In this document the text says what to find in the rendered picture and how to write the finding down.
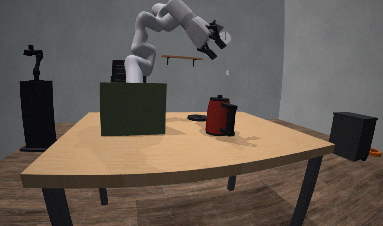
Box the dark red kettle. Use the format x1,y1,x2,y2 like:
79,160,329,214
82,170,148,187
205,95,238,137

